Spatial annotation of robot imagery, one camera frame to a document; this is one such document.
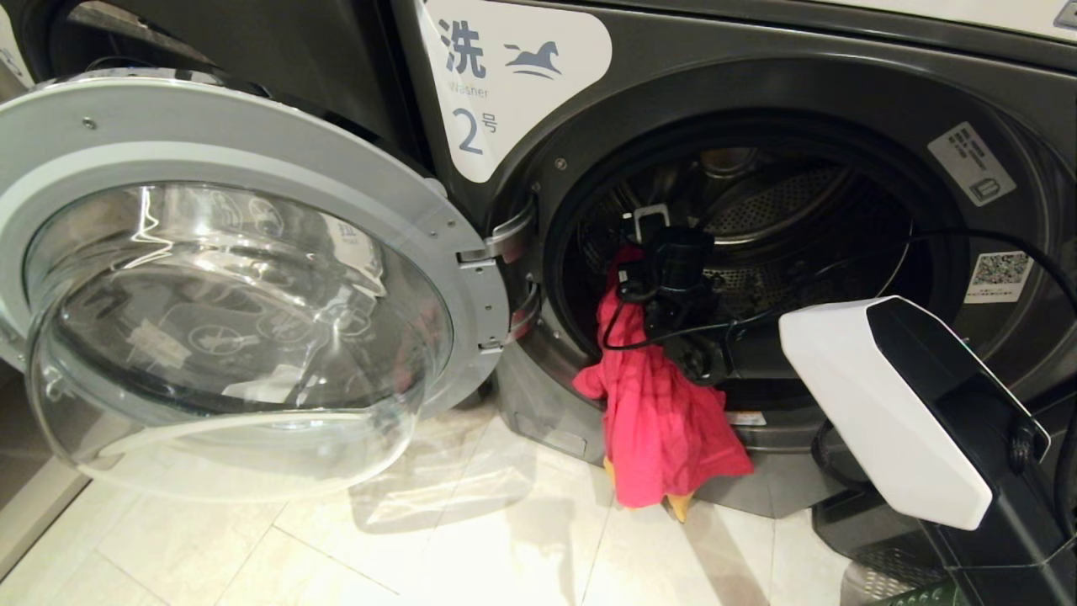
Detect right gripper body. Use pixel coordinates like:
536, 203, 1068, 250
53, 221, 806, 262
639, 227, 718, 322

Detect pink garment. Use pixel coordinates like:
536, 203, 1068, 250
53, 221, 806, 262
572, 244, 755, 511

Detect large white washer sign sticker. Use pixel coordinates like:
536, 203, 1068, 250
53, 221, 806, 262
418, 0, 613, 184

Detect dark laundry basket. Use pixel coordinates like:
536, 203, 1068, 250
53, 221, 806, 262
812, 421, 970, 606

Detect round glass washer door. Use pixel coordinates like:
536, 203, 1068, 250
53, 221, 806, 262
0, 67, 512, 504

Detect silver door hinge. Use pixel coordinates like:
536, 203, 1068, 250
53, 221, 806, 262
457, 198, 540, 351

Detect yellow garment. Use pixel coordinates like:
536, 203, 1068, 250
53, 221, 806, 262
602, 454, 696, 524

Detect dark grey washing machine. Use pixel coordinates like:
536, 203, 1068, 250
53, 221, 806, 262
391, 0, 1077, 519
0, 0, 426, 173

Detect white instruction sticker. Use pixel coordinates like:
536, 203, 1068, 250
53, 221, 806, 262
928, 122, 1017, 208

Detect white code sticker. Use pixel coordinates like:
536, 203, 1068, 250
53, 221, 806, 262
965, 251, 1034, 305

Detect black cable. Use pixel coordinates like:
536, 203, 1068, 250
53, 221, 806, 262
601, 227, 1077, 354

